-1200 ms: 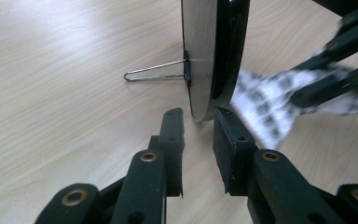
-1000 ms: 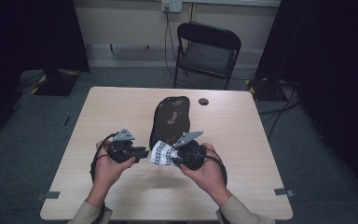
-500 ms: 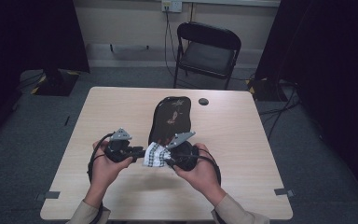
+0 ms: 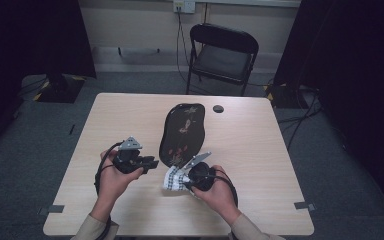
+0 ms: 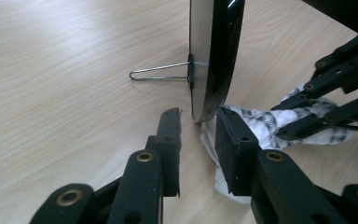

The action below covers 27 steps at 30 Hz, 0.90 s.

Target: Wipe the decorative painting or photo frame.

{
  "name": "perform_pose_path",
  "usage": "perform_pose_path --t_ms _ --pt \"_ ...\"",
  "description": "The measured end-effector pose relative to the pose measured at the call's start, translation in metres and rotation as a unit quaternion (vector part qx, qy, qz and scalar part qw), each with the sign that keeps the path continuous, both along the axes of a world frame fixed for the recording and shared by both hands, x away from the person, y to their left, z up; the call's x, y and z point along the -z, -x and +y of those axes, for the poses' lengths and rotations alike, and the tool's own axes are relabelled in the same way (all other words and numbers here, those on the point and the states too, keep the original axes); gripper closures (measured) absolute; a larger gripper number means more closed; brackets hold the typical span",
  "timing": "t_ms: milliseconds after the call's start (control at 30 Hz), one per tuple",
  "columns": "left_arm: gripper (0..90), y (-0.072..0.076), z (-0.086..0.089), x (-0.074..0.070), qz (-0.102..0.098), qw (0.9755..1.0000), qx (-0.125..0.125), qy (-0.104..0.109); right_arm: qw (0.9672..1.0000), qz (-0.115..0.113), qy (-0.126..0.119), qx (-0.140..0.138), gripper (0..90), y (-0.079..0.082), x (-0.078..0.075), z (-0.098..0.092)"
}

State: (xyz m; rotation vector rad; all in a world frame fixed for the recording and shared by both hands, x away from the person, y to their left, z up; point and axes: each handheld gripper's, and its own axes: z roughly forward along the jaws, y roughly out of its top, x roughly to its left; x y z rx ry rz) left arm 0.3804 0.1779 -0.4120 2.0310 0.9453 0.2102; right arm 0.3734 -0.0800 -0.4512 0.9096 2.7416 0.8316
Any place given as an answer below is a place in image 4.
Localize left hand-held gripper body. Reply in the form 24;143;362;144
112;135;148;175

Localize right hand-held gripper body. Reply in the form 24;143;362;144
181;151;218;193

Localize white checkered cloth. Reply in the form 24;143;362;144
162;165;193;192

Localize black floral pouch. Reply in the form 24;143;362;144
158;103;207;168

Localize person's right hand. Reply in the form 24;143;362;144
191;165;240;218

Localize person's left hand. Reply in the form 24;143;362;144
98;149;145;208

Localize grey tape strip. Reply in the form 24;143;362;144
293;201;317;212
38;204;66;216

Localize black stand base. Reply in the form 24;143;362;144
264;83;309;110
33;73;86;104

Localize black folding chair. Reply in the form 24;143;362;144
185;22;260;98

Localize dark curtain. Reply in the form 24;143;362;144
273;0;384;218
0;0;97;158

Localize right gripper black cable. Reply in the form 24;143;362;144
205;171;240;208

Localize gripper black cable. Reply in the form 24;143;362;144
93;141;125;240
205;171;240;208

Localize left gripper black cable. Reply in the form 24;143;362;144
93;141;125;240

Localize black floor cables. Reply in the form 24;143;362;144
276;87;324;151

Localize black wall socket cable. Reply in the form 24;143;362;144
175;9;194;85

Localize white wall socket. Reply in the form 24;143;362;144
173;0;197;14

